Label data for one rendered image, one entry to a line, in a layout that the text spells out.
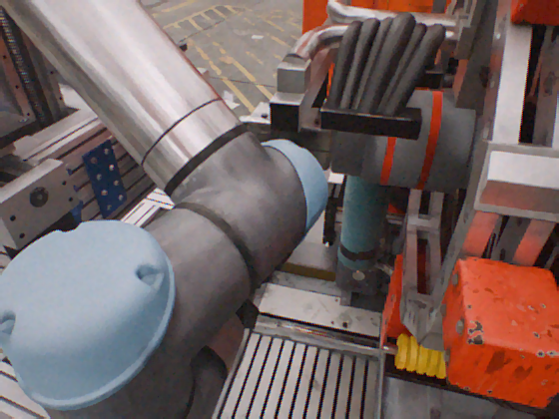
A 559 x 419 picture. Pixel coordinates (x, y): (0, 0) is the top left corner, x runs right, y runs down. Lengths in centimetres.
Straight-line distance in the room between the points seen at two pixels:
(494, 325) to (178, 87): 28
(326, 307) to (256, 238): 112
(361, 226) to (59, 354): 70
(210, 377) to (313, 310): 105
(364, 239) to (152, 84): 65
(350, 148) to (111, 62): 37
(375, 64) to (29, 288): 31
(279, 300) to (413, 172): 88
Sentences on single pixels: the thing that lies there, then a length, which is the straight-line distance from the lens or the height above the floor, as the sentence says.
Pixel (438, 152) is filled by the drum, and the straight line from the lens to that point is 56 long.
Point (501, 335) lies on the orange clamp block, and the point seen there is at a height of 88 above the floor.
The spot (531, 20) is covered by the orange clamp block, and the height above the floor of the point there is 106.
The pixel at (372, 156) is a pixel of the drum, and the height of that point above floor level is 85.
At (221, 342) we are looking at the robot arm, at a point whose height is 87.
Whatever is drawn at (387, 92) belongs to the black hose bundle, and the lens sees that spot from 38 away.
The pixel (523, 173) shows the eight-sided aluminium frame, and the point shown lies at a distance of 36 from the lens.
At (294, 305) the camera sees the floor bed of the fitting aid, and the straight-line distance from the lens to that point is 135.
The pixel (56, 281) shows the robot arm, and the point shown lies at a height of 101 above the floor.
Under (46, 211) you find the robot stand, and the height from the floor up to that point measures 71.
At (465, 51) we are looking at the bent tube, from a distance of 54.
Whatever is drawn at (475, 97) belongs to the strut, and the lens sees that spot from 58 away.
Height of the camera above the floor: 113
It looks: 38 degrees down
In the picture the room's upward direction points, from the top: straight up
